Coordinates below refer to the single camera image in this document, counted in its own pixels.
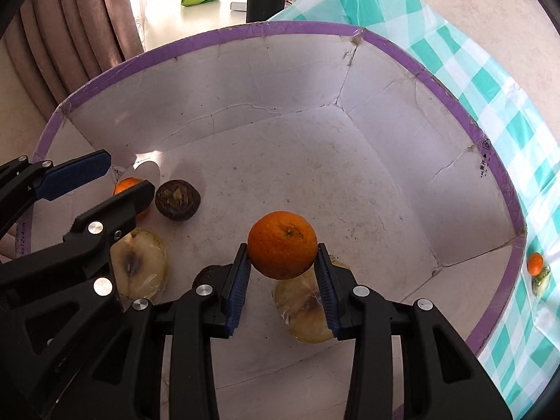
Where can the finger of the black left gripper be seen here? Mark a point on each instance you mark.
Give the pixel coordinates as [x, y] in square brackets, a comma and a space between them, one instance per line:
[23, 183]
[60, 306]

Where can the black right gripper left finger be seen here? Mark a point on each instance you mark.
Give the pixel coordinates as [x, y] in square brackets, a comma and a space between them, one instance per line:
[211, 309]

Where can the orange tangerine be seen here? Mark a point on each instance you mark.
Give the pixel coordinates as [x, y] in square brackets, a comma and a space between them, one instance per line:
[535, 264]
[282, 245]

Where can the green apple half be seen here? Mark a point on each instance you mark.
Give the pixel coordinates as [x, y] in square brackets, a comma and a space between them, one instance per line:
[540, 282]

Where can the teal white checkered tablecloth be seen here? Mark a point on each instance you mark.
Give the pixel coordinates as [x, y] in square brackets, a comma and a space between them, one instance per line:
[522, 355]

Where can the brown apple half in box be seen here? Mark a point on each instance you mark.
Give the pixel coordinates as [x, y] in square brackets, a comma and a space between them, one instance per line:
[140, 265]

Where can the tangerine in box corner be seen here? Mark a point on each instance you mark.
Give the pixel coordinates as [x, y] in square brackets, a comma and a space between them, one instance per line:
[124, 185]

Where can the dark mangosteen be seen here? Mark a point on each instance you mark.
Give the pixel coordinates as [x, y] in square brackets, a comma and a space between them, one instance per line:
[177, 200]

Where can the brown drape curtain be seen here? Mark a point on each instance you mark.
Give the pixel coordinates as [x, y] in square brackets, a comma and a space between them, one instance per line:
[57, 46]

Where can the purple white cardboard box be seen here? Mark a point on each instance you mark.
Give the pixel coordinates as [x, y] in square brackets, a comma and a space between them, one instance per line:
[331, 122]

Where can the white power bank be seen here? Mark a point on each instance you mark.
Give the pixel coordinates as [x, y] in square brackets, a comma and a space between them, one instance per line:
[238, 7]

